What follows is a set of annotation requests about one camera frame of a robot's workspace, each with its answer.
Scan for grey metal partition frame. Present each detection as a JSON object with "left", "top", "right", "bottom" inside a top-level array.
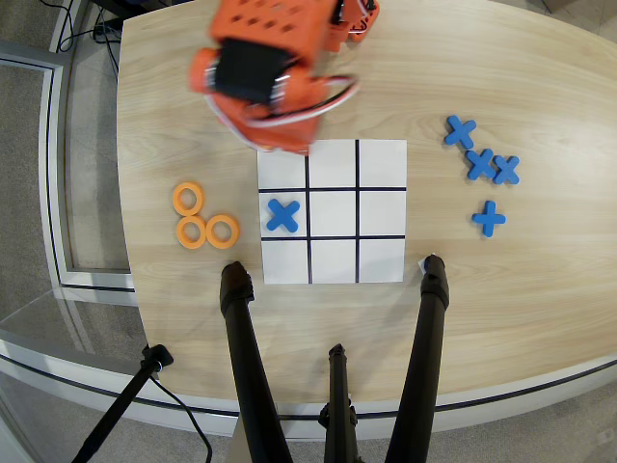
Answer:
[{"left": 0, "top": 41, "right": 137, "bottom": 295}]

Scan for white tic-tac-toe grid sheet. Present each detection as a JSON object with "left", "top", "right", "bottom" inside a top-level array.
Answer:
[{"left": 256, "top": 139, "right": 409, "bottom": 286}]

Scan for black stand cable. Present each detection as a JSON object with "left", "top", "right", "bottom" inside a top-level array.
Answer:
[{"left": 148, "top": 374, "right": 214, "bottom": 463}]

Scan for black floor cables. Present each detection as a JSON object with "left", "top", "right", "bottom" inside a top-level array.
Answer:
[{"left": 55, "top": 0, "right": 121, "bottom": 73}]

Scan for blue foam cross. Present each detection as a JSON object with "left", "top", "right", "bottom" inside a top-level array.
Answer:
[
  {"left": 465, "top": 148, "right": 497, "bottom": 182},
  {"left": 471, "top": 200, "right": 507, "bottom": 239},
  {"left": 265, "top": 198, "right": 302, "bottom": 233},
  {"left": 443, "top": 114, "right": 478, "bottom": 151},
  {"left": 492, "top": 154, "right": 522, "bottom": 186}
]

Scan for orange foam ring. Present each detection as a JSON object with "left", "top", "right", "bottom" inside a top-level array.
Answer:
[
  {"left": 175, "top": 215, "right": 209, "bottom": 250},
  {"left": 172, "top": 181, "right": 205, "bottom": 217},
  {"left": 205, "top": 213, "right": 241, "bottom": 250}
]

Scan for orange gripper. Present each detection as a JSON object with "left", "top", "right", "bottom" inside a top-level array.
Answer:
[{"left": 204, "top": 71, "right": 325, "bottom": 156}]

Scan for short black tripod leg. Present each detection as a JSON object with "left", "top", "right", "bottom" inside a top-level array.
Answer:
[{"left": 317, "top": 342, "right": 361, "bottom": 463}]

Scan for thin black stand pole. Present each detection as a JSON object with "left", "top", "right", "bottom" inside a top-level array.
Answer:
[{"left": 70, "top": 343, "right": 174, "bottom": 463}]

